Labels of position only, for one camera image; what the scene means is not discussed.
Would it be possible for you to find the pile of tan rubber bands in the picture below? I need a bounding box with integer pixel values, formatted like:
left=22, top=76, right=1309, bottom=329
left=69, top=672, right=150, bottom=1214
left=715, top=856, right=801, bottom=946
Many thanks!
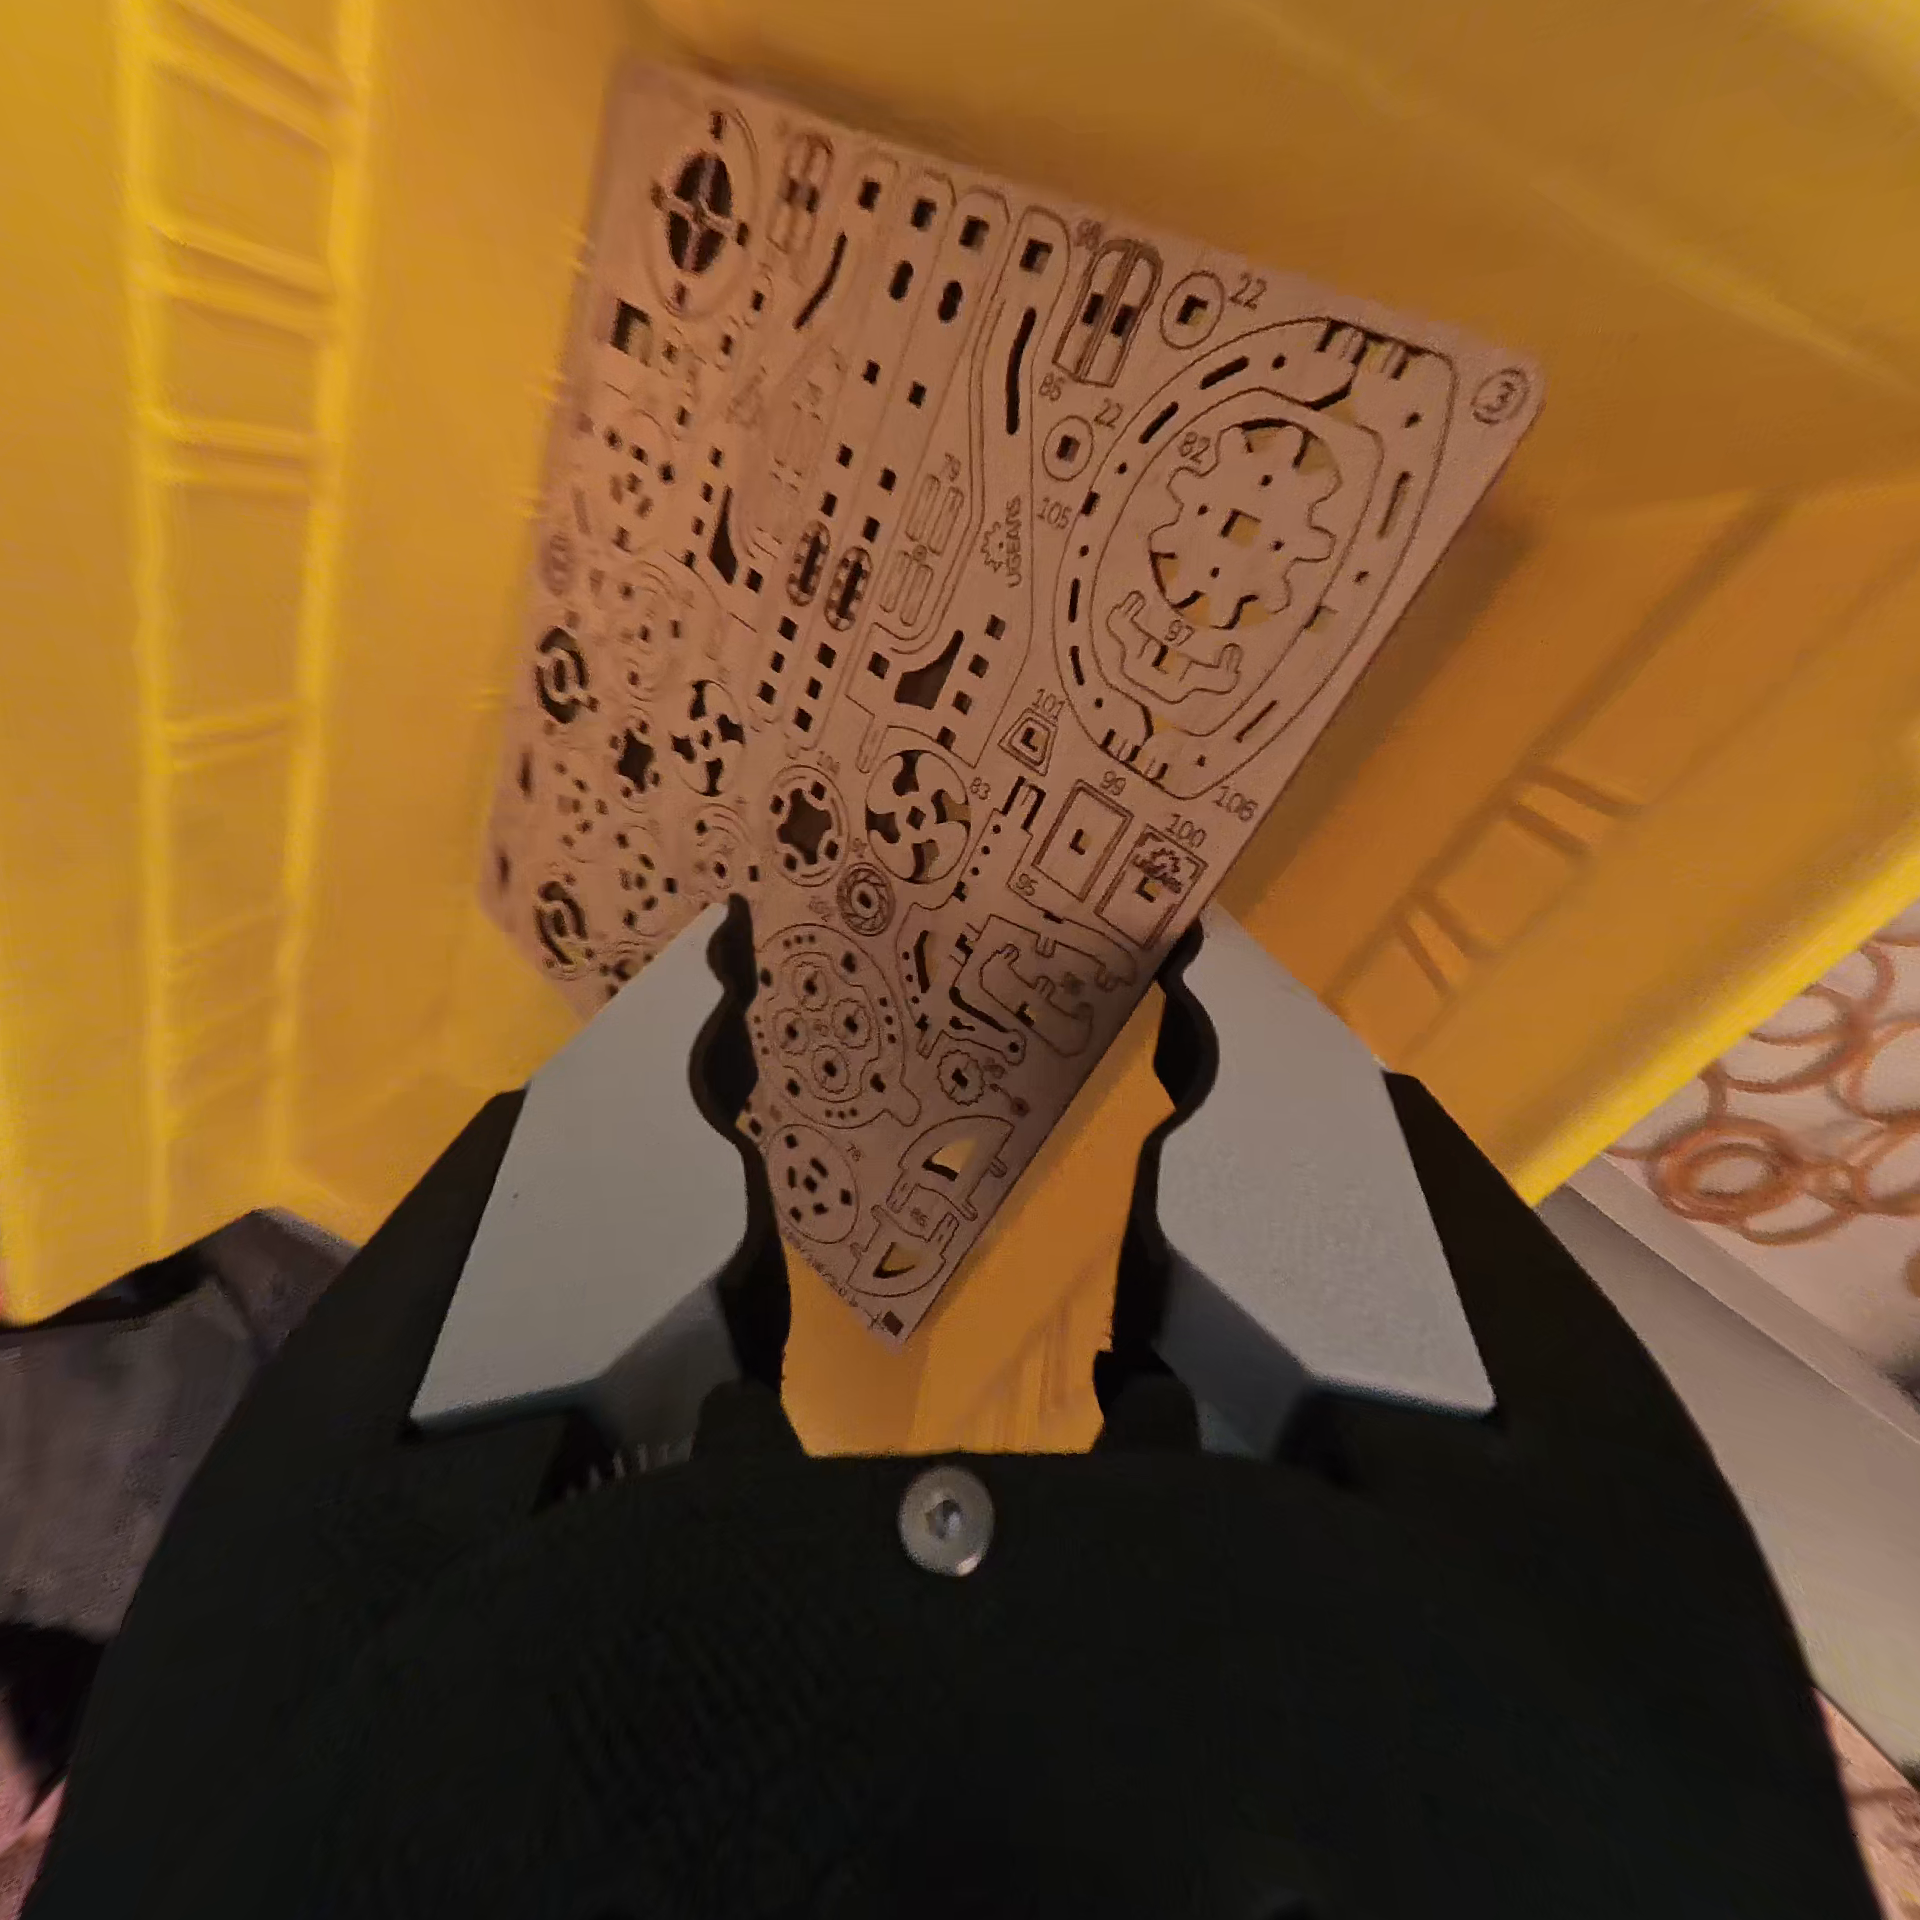
left=1627, top=922, right=1920, bottom=1248

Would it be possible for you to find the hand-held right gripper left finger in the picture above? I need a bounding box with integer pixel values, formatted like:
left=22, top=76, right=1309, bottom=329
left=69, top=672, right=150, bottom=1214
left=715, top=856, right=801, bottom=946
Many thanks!
left=405, top=893, right=793, bottom=1457

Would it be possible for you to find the yellow plastic bin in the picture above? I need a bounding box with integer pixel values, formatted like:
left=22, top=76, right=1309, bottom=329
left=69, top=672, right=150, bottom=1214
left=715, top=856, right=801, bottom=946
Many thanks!
left=0, top=0, right=1920, bottom=1459

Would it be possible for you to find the gear-oval wooden parts sheet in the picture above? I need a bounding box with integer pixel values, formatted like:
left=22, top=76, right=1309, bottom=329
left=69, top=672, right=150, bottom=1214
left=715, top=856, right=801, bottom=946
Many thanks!
left=477, top=56, right=1550, bottom=1355

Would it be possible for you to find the white cardboard tray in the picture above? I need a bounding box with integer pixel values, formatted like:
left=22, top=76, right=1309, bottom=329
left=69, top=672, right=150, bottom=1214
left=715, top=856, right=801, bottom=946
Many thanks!
left=1538, top=900, right=1920, bottom=1780

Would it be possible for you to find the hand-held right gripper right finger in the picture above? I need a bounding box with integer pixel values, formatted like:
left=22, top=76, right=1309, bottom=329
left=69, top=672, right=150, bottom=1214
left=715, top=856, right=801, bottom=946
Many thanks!
left=1099, top=906, right=1504, bottom=1459

